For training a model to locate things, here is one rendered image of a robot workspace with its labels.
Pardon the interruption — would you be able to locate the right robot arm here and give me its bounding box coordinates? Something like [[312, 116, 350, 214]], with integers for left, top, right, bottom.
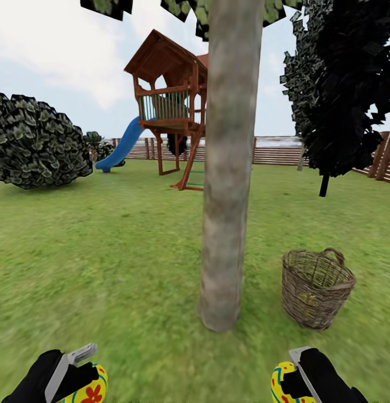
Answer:
[[280, 346, 369, 403]]

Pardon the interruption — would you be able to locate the wicker basket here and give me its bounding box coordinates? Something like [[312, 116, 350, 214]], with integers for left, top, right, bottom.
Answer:
[[281, 247, 356, 331]]

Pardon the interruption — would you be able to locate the easter egg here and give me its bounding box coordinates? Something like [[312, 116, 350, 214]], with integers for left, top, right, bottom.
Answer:
[[63, 363, 108, 403], [271, 362, 316, 403]]

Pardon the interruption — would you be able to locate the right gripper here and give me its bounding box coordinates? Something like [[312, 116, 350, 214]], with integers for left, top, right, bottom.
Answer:
[[280, 368, 313, 399]]

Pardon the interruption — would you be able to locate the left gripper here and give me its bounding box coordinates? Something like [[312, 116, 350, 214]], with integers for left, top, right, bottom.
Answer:
[[52, 362, 99, 403]]

